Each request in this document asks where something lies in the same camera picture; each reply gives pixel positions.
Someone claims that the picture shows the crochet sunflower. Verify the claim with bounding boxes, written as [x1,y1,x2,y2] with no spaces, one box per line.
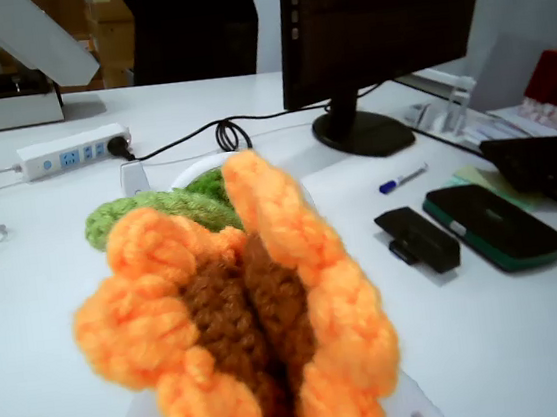
[55,134,409,417]

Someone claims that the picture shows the white power strip blue sockets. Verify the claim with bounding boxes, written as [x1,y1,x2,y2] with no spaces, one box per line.
[13,120,135,184]

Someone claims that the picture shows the small black rectangular box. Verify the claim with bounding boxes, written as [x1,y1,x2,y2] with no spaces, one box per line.
[372,201,464,281]

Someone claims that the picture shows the blue capped marker pen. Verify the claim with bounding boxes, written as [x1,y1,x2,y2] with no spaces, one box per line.
[377,161,432,196]

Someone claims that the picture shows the stacked brown cardboard boxes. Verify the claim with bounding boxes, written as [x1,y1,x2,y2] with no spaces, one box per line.
[83,0,145,93]

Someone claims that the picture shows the large black object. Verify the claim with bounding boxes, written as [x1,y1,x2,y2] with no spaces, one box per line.
[118,0,264,90]

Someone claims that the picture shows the white machine with open lid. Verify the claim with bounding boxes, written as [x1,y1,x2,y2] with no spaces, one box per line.
[0,0,108,135]

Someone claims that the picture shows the black phone in green case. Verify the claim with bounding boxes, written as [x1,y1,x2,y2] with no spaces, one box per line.
[420,174,557,283]

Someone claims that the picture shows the pale green sticky notes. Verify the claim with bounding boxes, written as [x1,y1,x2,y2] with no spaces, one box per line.
[452,156,547,222]

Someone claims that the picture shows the clear acrylic stand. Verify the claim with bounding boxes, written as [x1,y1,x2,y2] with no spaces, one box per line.
[439,74,483,138]

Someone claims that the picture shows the black computer monitor on stand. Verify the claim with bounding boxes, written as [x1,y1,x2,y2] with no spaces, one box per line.
[270,0,509,168]

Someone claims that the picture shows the black flat pouch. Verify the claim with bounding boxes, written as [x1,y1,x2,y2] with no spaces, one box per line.
[479,132,557,201]

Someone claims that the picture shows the black power cable with plug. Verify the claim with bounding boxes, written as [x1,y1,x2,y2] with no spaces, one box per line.
[104,103,337,168]

